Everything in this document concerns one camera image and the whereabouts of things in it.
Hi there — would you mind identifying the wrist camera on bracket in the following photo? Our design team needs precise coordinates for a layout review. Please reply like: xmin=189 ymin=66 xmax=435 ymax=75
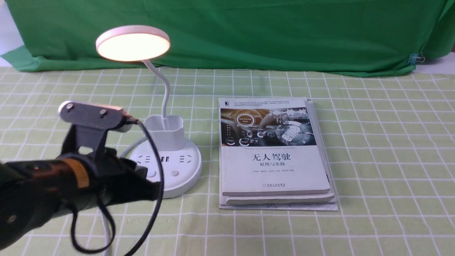
xmin=58 ymin=100 xmax=138 ymax=161

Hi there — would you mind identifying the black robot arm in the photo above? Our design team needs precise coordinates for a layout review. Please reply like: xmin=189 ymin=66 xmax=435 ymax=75
xmin=0 ymin=149 xmax=164 ymax=254

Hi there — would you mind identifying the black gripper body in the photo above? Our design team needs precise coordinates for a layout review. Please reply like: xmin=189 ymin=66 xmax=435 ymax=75
xmin=82 ymin=149 xmax=148 ymax=208

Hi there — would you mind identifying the top book self-driving cover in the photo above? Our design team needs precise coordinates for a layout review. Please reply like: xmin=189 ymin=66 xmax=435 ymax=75
xmin=218 ymin=98 xmax=331 ymax=197

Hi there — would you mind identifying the green backdrop cloth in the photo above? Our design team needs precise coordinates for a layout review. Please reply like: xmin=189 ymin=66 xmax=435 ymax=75
xmin=2 ymin=0 xmax=455 ymax=77

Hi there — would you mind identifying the white lamp power cord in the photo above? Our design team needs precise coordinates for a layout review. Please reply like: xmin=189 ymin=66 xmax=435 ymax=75
xmin=100 ymin=137 xmax=148 ymax=256

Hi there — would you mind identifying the green checkered tablecloth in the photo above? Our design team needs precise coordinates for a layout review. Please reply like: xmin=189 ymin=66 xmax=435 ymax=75
xmin=0 ymin=68 xmax=455 ymax=256

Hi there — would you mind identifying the black camera cable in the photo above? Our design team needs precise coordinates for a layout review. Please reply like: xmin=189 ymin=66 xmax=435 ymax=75
xmin=70 ymin=119 xmax=165 ymax=256

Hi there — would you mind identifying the white desk lamp with sockets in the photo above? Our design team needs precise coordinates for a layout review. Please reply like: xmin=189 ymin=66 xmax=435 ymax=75
xmin=96 ymin=25 xmax=202 ymax=199

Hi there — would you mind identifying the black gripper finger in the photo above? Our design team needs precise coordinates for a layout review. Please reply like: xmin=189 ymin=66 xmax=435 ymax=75
xmin=142 ymin=178 xmax=161 ymax=202

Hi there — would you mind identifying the teal binder clip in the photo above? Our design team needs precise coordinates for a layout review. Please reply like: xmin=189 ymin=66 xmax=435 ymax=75
xmin=407 ymin=53 xmax=425 ymax=65

